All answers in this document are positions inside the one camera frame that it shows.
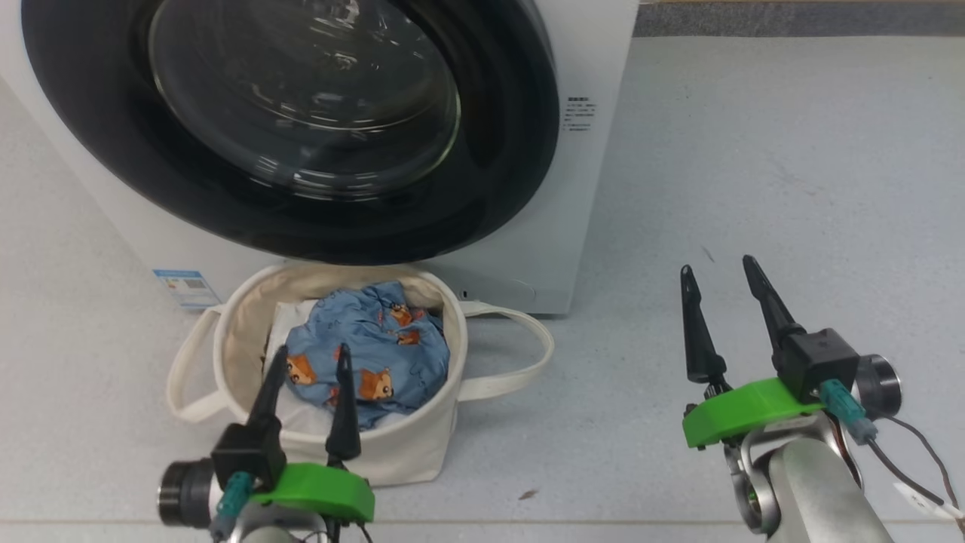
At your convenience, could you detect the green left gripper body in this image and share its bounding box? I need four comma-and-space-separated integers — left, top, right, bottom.
253, 462, 375, 523

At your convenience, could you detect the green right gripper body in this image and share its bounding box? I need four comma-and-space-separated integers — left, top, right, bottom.
682, 377, 826, 451

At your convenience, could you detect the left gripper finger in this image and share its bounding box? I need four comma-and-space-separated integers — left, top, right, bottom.
326, 344, 362, 463
249, 345, 290, 435

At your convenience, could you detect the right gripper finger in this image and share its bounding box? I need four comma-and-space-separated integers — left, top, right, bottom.
681, 265, 729, 385
743, 255, 806, 348

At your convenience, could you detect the blue bear-print garment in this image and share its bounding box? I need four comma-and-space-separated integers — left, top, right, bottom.
285, 281, 451, 431

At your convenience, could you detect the black round glass door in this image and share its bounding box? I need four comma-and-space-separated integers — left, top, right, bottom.
21, 0, 562, 266

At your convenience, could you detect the cream canvas laundry basket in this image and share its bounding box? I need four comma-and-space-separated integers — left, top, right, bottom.
166, 262, 556, 487

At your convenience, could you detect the white front-load washing machine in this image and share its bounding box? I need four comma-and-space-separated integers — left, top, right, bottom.
0, 0, 640, 316

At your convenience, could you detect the blue energy label sticker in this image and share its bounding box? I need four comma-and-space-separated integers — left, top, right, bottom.
153, 269, 221, 310

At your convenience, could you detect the thin black cable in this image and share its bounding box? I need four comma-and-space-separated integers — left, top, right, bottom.
302, 519, 374, 543
863, 437, 948, 508
878, 415, 965, 521

